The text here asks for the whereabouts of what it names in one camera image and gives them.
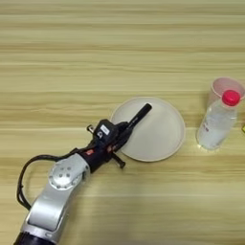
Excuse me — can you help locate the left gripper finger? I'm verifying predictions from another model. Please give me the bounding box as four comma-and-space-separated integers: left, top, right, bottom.
116, 121, 133, 134
112, 131, 134, 153

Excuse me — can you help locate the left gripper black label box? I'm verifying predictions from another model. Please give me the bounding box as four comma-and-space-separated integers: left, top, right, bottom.
93, 119, 118, 145

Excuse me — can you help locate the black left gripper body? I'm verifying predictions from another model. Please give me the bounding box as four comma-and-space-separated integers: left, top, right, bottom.
79, 123, 126, 174

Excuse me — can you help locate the black marker pen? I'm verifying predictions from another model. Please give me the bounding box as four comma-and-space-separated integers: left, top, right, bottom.
125, 102, 153, 129

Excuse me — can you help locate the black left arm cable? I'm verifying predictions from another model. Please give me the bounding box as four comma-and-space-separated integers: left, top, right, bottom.
16, 146, 94, 212

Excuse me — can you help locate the clear bottle with red cap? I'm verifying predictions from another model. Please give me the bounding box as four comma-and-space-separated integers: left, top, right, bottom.
195, 89, 242, 151

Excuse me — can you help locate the round cream plate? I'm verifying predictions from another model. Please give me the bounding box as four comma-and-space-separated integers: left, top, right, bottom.
109, 96, 187, 163

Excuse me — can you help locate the pink plastic cup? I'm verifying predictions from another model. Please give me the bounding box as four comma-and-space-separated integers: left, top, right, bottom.
209, 77, 245, 108

